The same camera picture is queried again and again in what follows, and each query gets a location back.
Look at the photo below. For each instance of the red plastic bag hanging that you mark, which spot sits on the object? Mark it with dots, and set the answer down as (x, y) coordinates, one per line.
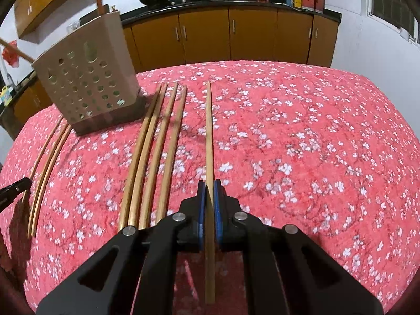
(10, 57)

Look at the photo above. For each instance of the lower wooden kitchen cabinets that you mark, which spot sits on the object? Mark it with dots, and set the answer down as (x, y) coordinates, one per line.
(200, 34)

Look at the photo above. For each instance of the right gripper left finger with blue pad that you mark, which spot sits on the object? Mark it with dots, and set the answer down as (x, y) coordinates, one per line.
(134, 272)

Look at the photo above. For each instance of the beige perforated utensil holder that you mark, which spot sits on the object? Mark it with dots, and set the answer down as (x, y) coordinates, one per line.
(89, 76)

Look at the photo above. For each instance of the window with grille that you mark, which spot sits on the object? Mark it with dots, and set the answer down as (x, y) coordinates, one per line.
(397, 14)

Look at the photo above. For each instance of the dark cutting board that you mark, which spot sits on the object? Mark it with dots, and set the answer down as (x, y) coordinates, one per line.
(92, 15)

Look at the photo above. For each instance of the yellow detergent bottle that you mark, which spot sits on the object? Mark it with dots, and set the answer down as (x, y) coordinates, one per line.
(5, 95)

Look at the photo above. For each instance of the red floral tablecloth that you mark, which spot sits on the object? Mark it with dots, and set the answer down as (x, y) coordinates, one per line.
(320, 148)

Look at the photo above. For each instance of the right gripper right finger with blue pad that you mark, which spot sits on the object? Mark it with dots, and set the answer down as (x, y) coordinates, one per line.
(285, 271)

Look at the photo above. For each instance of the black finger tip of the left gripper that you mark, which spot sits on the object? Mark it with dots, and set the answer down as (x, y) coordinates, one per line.
(9, 193)

